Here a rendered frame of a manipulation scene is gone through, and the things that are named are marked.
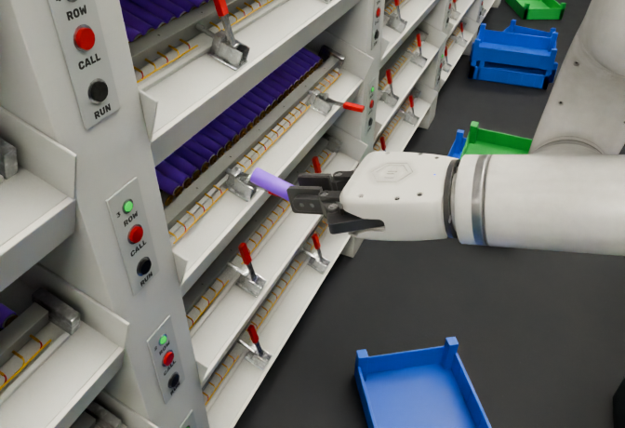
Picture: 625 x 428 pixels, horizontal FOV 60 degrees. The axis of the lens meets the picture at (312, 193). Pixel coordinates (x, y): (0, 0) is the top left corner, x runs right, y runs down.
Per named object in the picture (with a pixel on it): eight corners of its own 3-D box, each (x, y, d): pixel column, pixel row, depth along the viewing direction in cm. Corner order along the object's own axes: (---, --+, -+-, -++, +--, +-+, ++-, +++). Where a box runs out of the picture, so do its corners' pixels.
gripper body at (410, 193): (474, 138, 53) (366, 140, 58) (452, 194, 45) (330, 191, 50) (479, 202, 56) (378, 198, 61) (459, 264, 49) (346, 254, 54)
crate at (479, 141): (517, 242, 140) (523, 227, 133) (440, 221, 147) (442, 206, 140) (540, 153, 154) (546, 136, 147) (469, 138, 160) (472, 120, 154)
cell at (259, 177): (257, 164, 60) (309, 190, 59) (259, 170, 61) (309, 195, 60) (248, 178, 59) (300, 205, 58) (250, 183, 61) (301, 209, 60)
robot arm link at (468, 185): (496, 136, 51) (463, 136, 53) (480, 185, 45) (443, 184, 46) (500, 209, 55) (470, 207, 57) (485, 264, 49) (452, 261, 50)
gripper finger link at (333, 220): (413, 204, 51) (382, 182, 56) (342, 237, 49) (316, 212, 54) (415, 214, 52) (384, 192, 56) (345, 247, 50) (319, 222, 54)
